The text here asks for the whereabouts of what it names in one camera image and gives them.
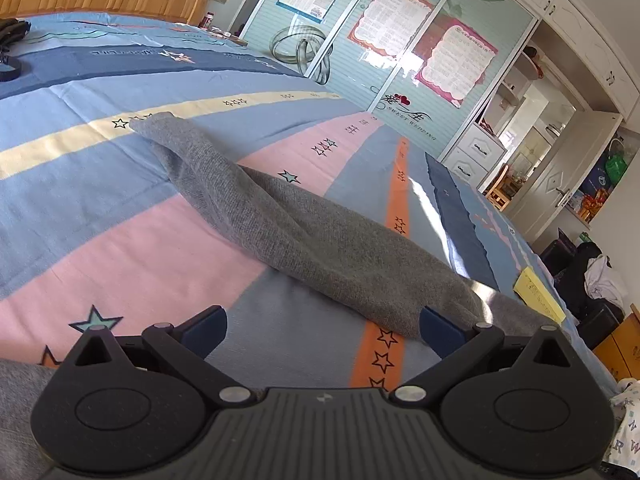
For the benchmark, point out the yellow paper sheet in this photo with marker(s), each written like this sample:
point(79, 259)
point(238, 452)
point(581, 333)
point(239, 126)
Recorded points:
point(540, 295)

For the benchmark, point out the wooden cabinet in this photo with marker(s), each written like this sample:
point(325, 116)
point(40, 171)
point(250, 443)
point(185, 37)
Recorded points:
point(622, 345)

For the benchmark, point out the striped bed sheet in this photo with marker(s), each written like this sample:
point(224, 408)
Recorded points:
point(100, 210)

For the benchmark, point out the blue bag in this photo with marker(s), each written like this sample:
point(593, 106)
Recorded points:
point(597, 180)

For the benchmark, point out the sliding-door wardrobe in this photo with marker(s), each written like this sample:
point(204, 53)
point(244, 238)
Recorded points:
point(360, 75)

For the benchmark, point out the black leather handbag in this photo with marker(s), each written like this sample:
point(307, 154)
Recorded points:
point(10, 35)

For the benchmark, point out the black jacket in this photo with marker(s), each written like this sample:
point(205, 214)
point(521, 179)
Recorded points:
point(582, 275)

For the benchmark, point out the pale lilac cloth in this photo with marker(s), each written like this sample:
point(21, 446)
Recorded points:
point(607, 280)

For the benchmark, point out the green bag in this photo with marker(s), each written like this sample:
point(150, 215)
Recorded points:
point(616, 167)

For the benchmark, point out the dark red bottle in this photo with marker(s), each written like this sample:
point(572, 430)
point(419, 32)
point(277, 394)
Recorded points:
point(206, 21)

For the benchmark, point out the grey knit pants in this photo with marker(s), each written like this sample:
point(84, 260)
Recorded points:
point(300, 230)

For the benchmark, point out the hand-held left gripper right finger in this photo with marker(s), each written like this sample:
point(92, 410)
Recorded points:
point(440, 330)

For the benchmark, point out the pink-framed poster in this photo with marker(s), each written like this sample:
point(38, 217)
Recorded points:
point(457, 62)
point(392, 17)

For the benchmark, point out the white door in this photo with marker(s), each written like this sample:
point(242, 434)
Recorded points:
point(555, 180)

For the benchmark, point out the white drawer cabinet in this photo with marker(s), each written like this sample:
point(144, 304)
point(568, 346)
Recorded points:
point(475, 155)

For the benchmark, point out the white overhead cabinets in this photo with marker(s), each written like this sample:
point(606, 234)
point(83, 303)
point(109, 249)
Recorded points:
point(565, 5)

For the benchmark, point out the black armchair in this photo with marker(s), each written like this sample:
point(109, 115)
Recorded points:
point(602, 322)

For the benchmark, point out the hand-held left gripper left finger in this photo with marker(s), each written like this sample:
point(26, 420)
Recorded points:
point(205, 327)

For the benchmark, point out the wooden chair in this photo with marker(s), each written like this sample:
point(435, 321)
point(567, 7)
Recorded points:
point(499, 190)

